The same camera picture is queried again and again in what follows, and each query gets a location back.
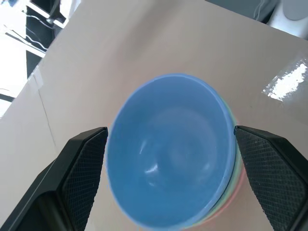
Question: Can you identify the white robot body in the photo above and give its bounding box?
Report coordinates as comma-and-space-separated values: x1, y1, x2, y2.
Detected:
205, 0, 308, 40

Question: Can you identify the pink bowl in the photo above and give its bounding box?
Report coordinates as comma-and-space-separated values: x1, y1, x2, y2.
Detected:
185, 113, 246, 229

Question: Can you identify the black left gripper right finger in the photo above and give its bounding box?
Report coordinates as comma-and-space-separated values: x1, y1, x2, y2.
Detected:
233, 125, 308, 231

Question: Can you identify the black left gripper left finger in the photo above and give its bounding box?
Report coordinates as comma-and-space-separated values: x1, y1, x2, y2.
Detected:
0, 127, 108, 231

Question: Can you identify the green bowl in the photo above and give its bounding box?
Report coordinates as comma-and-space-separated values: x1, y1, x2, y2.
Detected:
192, 95, 243, 228

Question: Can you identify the blue bowl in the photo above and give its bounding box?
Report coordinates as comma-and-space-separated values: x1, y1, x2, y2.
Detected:
104, 73, 235, 230

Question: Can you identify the black and white shelf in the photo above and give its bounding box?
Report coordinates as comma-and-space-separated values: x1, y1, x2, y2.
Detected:
0, 0, 80, 121

